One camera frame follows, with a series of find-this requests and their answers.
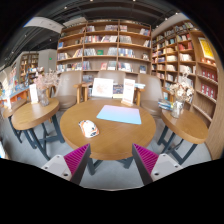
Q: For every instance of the round wooden left table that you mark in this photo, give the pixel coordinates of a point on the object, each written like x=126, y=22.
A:
x=27, y=117

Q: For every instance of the blue pink mouse pad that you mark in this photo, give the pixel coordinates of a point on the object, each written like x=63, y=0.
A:
x=120, y=114

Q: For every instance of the wooden bookshelf far left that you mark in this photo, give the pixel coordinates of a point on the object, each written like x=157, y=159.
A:
x=28, y=66

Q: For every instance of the wooden bookshelf back wall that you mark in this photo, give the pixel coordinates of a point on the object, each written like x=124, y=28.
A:
x=105, y=45

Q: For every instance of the wooden bookshelf wall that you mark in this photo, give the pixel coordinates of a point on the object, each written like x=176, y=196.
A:
x=176, y=49
x=105, y=45

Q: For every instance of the white orange sign stand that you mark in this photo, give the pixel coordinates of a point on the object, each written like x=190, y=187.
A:
x=128, y=91

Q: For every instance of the glass vase dried flowers left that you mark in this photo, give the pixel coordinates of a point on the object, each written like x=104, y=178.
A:
x=43, y=82

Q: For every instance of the yellow poster on shelf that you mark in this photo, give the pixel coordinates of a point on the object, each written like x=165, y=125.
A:
x=207, y=51

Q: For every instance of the wooden bookshelf right wall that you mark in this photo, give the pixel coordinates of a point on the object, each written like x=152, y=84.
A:
x=176, y=49

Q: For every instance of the round wooden right table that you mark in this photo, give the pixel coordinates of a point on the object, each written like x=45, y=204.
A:
x=188, y=126

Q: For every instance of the round wooden centre table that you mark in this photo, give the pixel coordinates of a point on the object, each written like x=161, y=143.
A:
x=115, y=139

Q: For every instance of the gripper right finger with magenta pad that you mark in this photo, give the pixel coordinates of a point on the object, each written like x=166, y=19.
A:
x=152, y=166

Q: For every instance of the white display card centre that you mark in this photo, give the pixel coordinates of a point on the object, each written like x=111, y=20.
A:
x=102, y=87

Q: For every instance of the white sign on left table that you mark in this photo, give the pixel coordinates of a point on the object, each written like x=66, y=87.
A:
x=33, y=93

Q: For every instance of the glass vase dried flowers right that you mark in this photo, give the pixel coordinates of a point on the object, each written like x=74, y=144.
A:
x=183, y=92

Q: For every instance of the stack of books right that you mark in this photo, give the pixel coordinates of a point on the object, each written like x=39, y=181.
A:
x=164, y=104

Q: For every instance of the beige armchair right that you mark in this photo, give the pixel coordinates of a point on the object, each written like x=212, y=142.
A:
x=151, y=95

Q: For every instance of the round wooden table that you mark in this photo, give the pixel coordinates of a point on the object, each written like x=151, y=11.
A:
x=188, y=126
x=115, y=139
x=27, y=117

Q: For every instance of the glass vase dried flowers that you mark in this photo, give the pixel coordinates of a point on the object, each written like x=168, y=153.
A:
x=43, y=82
x=183, y=92

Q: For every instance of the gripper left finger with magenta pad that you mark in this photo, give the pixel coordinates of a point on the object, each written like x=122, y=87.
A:
x=71, y=166

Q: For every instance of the beige armchair left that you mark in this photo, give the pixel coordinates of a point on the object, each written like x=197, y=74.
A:
x=68, y=91

